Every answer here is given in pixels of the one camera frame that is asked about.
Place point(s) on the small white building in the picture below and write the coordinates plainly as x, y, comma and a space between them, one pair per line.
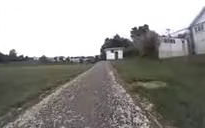
113, 53

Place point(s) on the dark green tree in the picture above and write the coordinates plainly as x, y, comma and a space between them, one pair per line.
116, 42

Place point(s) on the distant row of buildings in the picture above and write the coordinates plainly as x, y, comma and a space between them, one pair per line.
73, 59

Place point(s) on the grey gravel path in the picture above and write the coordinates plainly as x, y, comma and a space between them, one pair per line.
90, 96

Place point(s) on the bare brownish tree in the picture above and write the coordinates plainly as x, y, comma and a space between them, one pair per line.
145, 40

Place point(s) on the low white building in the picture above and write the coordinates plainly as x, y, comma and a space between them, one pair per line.
172, 47

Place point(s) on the grass slope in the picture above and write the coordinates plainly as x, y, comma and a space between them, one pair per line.
180, 86

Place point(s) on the green grass field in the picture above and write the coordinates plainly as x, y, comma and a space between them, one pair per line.
20, 81

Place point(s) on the distant row of trees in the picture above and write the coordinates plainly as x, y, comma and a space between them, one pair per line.
10, 56

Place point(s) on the large white building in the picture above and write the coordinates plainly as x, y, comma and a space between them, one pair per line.
203, 33

